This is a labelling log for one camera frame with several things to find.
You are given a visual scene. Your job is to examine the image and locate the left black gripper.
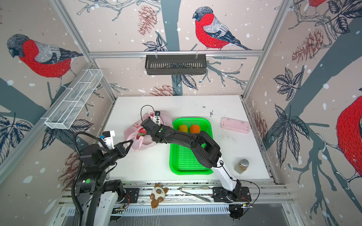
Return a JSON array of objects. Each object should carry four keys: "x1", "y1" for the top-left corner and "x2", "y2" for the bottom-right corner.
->
[{"x1": 98, "y1": 138, "x2": 133, "y2": 170}]

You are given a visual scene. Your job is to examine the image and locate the pink plastic bag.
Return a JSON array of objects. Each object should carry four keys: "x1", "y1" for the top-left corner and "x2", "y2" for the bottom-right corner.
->
[{"x1": 123, "y1": 111, "x2": 173, "y2": 152}]

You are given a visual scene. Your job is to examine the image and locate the red dragon fruit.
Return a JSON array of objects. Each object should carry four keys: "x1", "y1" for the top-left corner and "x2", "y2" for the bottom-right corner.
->
[{"x1": 136, "y1": 127, "x2": 147, "y2": 139}]

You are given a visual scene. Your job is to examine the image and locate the yellow mango fruit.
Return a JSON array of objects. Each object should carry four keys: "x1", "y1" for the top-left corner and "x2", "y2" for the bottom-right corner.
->
[{"x1": 178, "y1": 125, "x2": 188, "y2": 133}]

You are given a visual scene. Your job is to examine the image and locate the orange fruit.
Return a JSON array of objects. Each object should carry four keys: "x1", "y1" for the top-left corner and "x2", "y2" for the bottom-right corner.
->
[{"x1": 189, "y1": 125, "x2": 201, "y2": 133}]

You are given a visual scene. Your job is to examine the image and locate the green plastic basket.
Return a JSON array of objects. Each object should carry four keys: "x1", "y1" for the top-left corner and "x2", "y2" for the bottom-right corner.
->
[{"x1": 169, "y1": 118, "x2": 213, "y2": 175}]

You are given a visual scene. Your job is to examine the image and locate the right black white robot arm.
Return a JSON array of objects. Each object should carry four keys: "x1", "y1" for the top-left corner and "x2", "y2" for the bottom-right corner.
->
[{"x1": 141, "y1": 118, "x2": 241, "y2": 203}]

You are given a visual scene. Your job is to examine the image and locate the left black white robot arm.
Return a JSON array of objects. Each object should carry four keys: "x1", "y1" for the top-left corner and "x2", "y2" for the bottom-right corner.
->
[{"x1": 72, "y1": 140, "x2": 140, "y2": 226}]

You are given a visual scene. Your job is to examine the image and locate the brown white plush toy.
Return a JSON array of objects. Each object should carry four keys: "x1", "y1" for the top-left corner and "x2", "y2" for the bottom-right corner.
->
[{"x1": 150, "y1": 184, "x2": 168, "y2": 209}]

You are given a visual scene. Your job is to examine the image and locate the metal tongs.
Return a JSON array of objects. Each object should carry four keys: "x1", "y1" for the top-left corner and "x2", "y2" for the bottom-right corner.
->
[{"x1": 178, "y1": 186, "x2": 211, "y2": 203}]

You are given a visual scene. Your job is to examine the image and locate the small glass jar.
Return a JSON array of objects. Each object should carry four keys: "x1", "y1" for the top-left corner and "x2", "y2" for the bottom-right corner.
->
[{"x1": 234, "y1": 159, "x2": 249, "y2": 174}]

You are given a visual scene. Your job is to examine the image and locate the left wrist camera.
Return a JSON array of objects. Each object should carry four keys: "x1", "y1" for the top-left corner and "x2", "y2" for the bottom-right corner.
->
[{"x1": 100, "y1": 131, "x2": 115, "y2": 150}]

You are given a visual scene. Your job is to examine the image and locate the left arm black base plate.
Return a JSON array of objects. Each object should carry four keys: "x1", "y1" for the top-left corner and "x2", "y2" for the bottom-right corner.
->
[{"x1": 121, "y1": 188, "x2": 140, "y2": 204}]

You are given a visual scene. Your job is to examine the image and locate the black hanging wire basket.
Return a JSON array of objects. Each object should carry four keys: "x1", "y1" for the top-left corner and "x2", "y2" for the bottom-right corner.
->
[{"x1": 145, "y1": 54, "x2": 207, "y2": 75}]

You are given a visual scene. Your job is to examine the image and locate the white wire mesh shelf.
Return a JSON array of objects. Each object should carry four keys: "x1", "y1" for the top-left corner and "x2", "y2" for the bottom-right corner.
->
[{"x1": 45, "y1": 69, "x2": 103, "y2": 130}]

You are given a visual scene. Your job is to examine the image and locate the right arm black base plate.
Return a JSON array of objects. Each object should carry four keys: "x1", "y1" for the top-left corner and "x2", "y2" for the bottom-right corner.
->
[{"x1": 212, "y1": 186, "x2": 252, "y2": 203}]

